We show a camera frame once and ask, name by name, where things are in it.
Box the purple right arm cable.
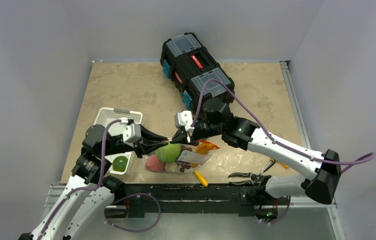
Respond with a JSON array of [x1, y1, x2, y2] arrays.
[[191, 78, 376, 175]]

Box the yellow handled screwdriver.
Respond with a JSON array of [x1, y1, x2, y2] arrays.
[[193, 170, 209, 187]]

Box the red grape bunch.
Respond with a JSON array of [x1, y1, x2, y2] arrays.
[[176, 145, 200, 173]]

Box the green bell pepper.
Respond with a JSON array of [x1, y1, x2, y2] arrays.
[[112, 155, 129, 172]]

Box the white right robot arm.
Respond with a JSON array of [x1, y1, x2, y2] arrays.
[[170, 97, 342, 205]]

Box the pink peach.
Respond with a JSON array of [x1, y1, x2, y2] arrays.
[[145, 154, 165, 173]]

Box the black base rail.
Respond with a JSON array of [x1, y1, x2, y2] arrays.
[[104, 183, 289, 221]]

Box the orange black screwdriver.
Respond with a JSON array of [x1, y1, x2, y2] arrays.
[[260, 158, 289, 175]]

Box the black pliers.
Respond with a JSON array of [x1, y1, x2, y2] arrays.
[[228, 172, 271, 186]]

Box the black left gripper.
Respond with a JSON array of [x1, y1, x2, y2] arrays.
[[101, 123, 168, 158]]

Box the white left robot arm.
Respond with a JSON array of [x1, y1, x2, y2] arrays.
[[19, 119, 168, 240]]

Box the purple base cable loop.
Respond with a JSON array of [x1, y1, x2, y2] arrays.
[[104, 193, 162, 233]]

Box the white garlic bulb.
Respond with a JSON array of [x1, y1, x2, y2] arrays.
[[164, 162, 179, 173]]

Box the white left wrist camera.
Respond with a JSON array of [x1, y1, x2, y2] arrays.
[[120, 117, 142, 145]]

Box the black toolbox clear lids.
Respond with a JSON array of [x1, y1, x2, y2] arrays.
[[160, 32, 235, 112]]

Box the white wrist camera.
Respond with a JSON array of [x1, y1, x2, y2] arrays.
[[174, 110, 193, 129], [120, 117, 142, 145]]

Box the clear zip bag orange zipper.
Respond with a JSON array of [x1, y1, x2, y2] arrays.
[[145, 140, 220, 175]]

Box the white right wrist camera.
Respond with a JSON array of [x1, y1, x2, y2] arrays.
[[174, 110, 193, 129]]

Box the white plastic basket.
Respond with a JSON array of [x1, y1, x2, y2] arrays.
[[92, 107, 144, 176]]

